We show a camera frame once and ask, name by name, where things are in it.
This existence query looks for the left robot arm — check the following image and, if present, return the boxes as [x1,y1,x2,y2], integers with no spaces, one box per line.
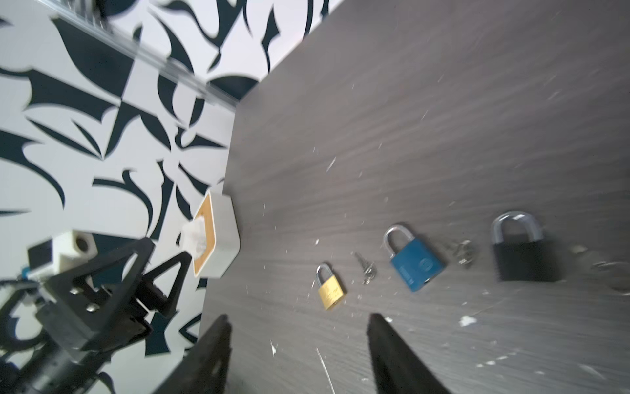
[1,238,192,393]

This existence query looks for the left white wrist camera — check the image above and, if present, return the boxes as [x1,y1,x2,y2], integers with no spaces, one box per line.
[21,230,98,282]

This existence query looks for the silver blue padlock key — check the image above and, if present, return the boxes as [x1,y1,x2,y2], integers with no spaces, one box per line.
[446,240,477,266]

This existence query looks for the blue padlock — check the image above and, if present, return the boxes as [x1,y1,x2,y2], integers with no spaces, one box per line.
[382,224,445,292]

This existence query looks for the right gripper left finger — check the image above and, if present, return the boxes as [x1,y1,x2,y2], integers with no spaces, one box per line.
[154,315,232,394]

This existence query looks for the silver brass padlock key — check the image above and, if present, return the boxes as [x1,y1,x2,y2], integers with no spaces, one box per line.
[353,252,377,285]

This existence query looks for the small black padlock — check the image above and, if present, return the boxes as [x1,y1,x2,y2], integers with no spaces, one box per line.
[491,211,561,282]

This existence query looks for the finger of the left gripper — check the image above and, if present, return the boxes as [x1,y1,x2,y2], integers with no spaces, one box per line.
[41,237,156,341]
[135,252,192,318]

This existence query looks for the brass padlock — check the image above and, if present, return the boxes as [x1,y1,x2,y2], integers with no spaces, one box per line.
[316,263,346,310]

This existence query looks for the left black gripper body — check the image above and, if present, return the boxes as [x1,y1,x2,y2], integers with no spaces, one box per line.
[36,282,150,356]

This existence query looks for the silver black padlock key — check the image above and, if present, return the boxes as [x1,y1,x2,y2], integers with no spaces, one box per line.
[569,245,629,296]

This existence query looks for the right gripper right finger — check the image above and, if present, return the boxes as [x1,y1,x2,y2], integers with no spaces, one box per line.
[367,314,450,393]

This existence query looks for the white tissue box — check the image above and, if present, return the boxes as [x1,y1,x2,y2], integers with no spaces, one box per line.
[180,189,241,279]

